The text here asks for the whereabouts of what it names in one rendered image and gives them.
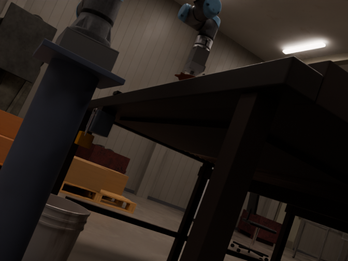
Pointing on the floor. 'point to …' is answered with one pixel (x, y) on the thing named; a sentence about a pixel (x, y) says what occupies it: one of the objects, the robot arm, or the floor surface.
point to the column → (45, 142)
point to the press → (19, 55)
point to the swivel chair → (251, 207)
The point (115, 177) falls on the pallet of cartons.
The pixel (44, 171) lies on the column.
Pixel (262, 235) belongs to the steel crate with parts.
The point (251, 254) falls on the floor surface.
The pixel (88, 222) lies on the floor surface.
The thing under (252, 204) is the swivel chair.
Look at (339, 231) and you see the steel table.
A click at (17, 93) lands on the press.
